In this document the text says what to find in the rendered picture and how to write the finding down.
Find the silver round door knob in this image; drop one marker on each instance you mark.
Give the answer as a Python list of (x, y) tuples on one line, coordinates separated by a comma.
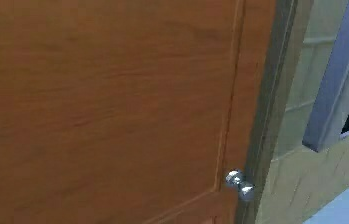
[(239, 184)]

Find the brown wooden room door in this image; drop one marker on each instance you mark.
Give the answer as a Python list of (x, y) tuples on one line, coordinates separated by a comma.
[(108, 106)]

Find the blue grey framed window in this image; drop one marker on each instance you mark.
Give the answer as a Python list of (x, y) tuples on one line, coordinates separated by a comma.
[(332, 83)]

